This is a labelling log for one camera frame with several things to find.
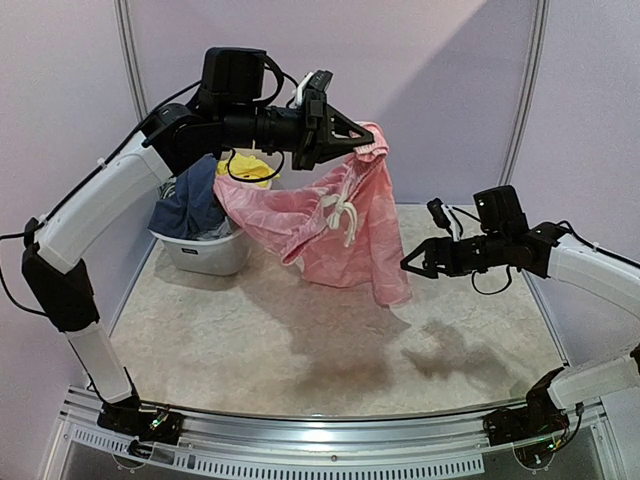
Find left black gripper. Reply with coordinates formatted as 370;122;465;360
220;87;376;170

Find pink patterned shorts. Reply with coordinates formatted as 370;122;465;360
213;122;412;306

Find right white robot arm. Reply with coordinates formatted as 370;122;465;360
400;185;639;436

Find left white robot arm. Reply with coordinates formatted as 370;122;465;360
18;47;374;434

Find white plastic laundry basket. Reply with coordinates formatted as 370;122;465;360
147;196;252;276

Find yellow garment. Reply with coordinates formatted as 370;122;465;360
216;153;280;189

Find grey garment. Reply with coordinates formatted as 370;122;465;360
195;218;236;241

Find blue garment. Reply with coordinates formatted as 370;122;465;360
147;154;225;240

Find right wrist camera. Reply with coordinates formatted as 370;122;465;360
426;198;464;242

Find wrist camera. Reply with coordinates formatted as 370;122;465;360
292;70;333;108
426;198;464;242

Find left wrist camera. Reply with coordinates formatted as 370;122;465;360
292;70;333;108

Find aluminium front rail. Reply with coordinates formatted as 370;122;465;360
41;388;631;479

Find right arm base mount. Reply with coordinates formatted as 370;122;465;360
482;399;584;451

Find right aluminium frame post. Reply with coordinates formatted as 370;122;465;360
492;1;550;186

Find aluminium frame post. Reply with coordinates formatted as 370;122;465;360
113;0;150;120
492;1;550;186

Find left aluminium frame post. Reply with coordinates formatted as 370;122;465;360
113;0;150;120

